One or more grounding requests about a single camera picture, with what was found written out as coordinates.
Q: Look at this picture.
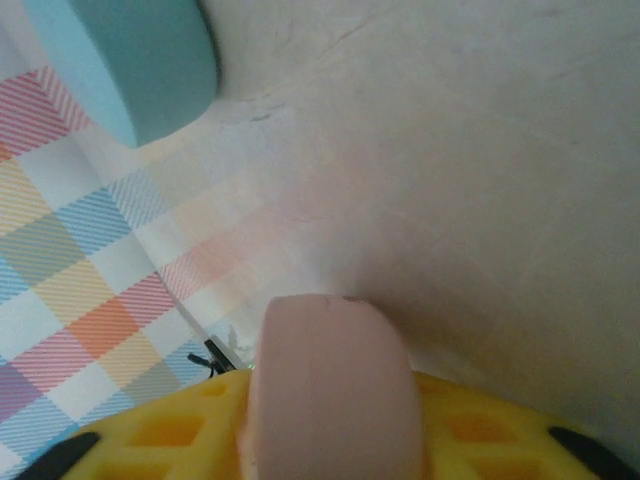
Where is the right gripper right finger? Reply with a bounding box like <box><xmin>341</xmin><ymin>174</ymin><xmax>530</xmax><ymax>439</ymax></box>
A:
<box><xmin>413</xmin><ymin>371</ymin><xmax>632</xmax><ymax>480</ymax></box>

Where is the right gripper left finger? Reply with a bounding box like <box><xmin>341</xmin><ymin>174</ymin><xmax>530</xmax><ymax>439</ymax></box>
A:
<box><xmin>59</xmin><ymin>371</ymin><xmax>252</xmax><ymax>480</ymax></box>

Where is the pink earbud charging case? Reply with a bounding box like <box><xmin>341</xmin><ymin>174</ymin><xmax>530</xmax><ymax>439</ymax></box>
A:
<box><xmin>236</xmin><ymin>293</ymin><xmax>426</xmax><ymax>480</ymax></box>

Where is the blue earbud charging case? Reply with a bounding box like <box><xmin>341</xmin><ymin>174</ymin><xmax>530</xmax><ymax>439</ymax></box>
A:
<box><xmin>23</xmin><ymin>0</ymin><xmax>222</xmax><ymax>150</ymax></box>

